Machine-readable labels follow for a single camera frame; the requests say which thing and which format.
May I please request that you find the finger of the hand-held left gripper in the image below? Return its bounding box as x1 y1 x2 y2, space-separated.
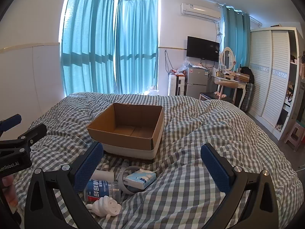
0 123 47 151
0 114 22 134

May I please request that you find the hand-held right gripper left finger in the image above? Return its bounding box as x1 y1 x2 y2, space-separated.
24 141 104 229

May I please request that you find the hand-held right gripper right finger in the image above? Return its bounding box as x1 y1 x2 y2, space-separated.
201 143 281 229

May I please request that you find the clear bottle with blue label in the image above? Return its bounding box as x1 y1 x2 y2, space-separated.
84 178 121 204

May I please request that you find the cardboard box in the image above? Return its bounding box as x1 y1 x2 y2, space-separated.
87 102 164 161

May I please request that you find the person's left hand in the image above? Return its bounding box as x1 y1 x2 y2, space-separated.
0 174 18 211

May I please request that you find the white printed tube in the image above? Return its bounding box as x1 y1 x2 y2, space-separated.
95 169 115 181

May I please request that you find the white cloud-shaped toy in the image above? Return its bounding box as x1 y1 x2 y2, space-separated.
86 195 122 219

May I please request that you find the blue and white tissue pack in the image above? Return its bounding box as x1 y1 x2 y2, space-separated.
123 169 157 189

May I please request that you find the wooden chair with dark seat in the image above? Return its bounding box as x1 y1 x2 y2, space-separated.
199 81 239 105

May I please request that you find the dark suitcase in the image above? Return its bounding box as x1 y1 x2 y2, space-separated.
241 82 256 111

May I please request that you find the pink plastic stool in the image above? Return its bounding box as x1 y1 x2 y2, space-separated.
285 122 305 152

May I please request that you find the silver small fridge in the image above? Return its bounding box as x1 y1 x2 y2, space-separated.
185 66 208 99

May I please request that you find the white dressing table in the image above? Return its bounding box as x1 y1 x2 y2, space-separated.
211 73 249 110

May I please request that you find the white suitcase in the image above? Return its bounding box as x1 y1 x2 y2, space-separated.
168 74 186 97

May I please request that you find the brown flat box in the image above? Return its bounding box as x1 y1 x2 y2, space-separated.
234 73 250 82

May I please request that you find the clear plastic bag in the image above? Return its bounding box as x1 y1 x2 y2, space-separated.
144 85 160 96
177 58 192 73

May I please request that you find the black bag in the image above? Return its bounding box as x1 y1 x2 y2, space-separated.
239 65 254 84

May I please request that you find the turquoise curtain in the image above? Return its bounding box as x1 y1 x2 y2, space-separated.
59 0 116 96
114 0 159 95
220 5 251 75

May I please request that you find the white slatted wardrobe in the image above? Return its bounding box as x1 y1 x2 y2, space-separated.
248 27 301 141

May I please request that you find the white oval mirror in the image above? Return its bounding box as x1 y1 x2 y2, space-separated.
219 46 236 72

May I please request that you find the white air conditioner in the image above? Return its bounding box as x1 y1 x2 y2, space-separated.
181 2 222 22

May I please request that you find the white tape ring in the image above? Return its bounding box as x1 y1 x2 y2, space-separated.
118 165 139 195

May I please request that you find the black wall television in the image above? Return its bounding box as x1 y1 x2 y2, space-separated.
186 36 220 62

